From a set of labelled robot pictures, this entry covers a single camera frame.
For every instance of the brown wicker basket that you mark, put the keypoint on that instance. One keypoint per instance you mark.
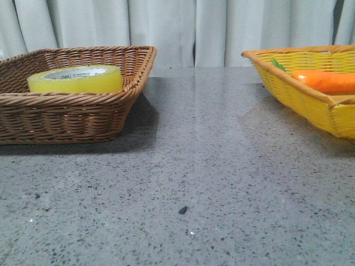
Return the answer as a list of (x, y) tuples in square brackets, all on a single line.
[(57, 118)]

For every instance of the orange toy carrot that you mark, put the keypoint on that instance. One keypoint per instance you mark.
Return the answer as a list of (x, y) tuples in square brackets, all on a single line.
[(325, 82)]

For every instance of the yellow tape roll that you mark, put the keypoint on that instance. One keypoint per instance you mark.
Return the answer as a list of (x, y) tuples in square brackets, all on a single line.
[(78, 79)]

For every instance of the white curtain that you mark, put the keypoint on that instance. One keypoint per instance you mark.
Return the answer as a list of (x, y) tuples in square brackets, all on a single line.
[(186, 33)]

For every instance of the small black debris piece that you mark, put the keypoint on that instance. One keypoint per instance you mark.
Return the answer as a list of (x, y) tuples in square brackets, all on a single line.
[(183, 210)]

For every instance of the yellow wicker basket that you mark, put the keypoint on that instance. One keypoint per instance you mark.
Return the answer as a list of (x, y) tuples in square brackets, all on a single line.
[(331, 113)]

